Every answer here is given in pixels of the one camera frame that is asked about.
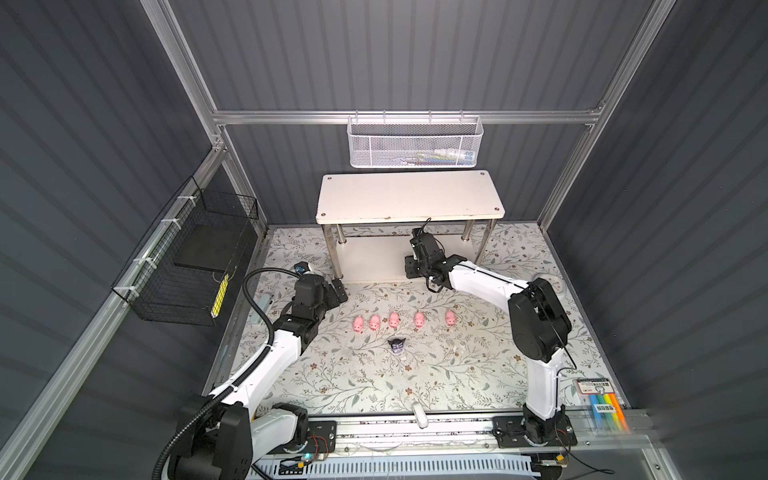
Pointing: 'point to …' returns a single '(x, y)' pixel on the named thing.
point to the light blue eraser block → (263, 301)
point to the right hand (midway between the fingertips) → (413, 263)
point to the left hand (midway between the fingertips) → (328, 287)
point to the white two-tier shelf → (369, 217)
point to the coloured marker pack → (602, 407)
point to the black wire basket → (182, 271)
